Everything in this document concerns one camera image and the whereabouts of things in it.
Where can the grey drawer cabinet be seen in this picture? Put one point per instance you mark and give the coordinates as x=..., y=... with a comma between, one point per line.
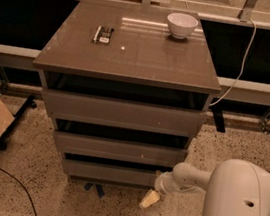
x=142, y=64

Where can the black stand leg left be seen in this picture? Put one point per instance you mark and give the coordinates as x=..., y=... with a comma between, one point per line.
x=30, y=102

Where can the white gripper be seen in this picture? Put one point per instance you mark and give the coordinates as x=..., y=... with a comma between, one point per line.
x=161, y=184

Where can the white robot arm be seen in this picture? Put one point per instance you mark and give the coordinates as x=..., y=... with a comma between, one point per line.
x=234, y=188

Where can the grey top drawer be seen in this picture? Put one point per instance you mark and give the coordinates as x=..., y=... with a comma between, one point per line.
x=121, y=113

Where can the black bracket right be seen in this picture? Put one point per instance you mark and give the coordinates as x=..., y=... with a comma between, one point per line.
x=218, y=118

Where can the grey bottom drawer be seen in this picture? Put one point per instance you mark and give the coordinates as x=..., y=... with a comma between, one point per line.
x=112, y=174

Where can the grey drawer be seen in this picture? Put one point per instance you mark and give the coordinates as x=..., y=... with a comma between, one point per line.
x=118, y=149
x=121, y=113
x=112, y=174

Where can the grey middle drawer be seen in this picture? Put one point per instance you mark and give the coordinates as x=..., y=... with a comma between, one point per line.
x=118, y=149

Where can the white ceramic bowl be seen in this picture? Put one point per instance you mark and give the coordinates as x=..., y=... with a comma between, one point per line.
x=181, y=25

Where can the small black white packet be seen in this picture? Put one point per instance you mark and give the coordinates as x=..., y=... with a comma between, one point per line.
x=102, y=35

